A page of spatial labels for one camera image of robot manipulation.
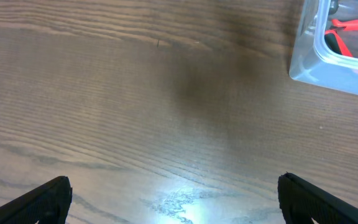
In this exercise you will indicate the clear plastic container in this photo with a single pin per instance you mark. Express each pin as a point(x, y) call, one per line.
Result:
point(312, 61)

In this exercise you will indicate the red handled pliers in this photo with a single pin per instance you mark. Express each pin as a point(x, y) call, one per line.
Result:
point(342, 37)

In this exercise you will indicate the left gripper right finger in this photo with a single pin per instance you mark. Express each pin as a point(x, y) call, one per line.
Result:
point(302, 202)

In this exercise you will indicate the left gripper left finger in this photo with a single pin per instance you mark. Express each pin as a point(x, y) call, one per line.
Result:
point(47, 204)

